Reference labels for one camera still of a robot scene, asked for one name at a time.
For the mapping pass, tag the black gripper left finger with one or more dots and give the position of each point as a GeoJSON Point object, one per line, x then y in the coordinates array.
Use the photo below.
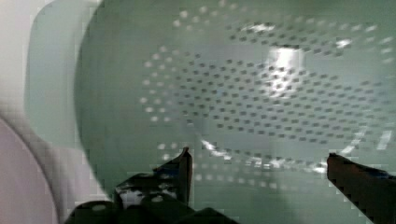
{"type": "Point", "coordinates": [172, 178]}

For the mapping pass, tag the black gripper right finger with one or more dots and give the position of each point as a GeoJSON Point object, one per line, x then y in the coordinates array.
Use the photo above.
{"type": "Point", "coordinates": [372, 191]}

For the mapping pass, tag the green strainer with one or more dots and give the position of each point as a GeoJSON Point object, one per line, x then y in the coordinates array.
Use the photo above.
{"type": "Point", "coordinates": [260, 92]}

